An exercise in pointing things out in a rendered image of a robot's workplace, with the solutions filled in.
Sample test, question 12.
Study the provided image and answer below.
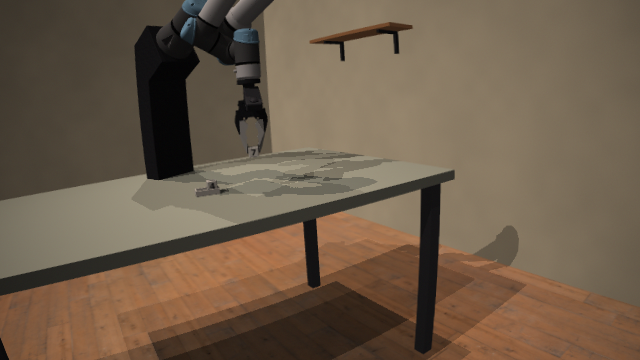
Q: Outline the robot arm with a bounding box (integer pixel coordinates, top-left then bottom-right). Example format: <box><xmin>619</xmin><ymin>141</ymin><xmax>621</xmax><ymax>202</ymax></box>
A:
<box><xmin>156</xmin><ymin>0</ymin><xmax>274</xmax><ymax>111</ymax></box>

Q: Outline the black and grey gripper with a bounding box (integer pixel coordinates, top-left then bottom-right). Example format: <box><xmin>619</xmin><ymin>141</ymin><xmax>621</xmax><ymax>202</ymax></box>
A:
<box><xmin>235</xmin><ymin>78</ymin><xmax>268</xmax><ymax>153</ymax></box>

